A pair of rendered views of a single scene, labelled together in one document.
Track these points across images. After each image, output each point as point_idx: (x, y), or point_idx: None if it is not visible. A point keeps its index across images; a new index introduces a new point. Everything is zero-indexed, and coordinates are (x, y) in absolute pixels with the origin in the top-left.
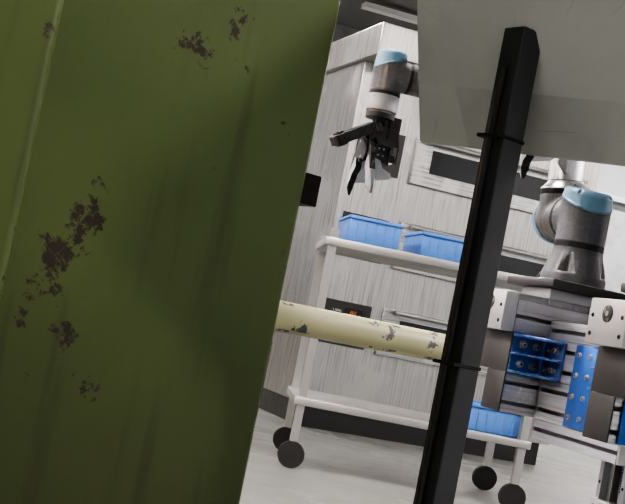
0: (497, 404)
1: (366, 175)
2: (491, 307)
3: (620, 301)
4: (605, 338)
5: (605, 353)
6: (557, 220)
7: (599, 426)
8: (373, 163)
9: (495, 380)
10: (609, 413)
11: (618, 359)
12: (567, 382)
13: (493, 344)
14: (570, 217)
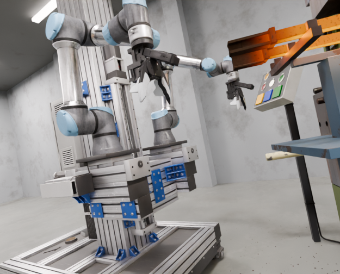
0: (152, 209)
1: (168, 92)
2: (142, 166)
3: (193, 145)
4: (194, 157)
5: (186, 163)
6: (105, 123)
7: (193, 185)
8: None
9: (145, 200)
10: (194, 179)
11: (191, 163)
12: (150, 187)
13: (136, 186)
14: (113, 121)
